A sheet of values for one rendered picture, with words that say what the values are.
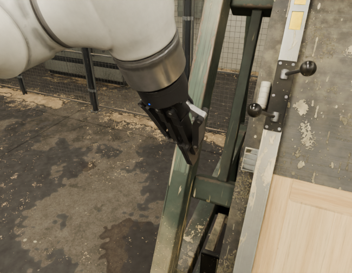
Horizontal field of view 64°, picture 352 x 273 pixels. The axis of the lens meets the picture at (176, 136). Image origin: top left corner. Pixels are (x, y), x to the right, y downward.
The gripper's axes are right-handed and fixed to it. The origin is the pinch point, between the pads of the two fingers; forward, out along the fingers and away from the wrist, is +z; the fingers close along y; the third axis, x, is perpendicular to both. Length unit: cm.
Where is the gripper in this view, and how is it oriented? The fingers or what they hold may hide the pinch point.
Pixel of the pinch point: (189, 150)
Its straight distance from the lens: 55.4
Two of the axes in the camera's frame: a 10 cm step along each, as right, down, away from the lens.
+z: 2.7, 5.8, 7.7
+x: -4.9, 7.7, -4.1
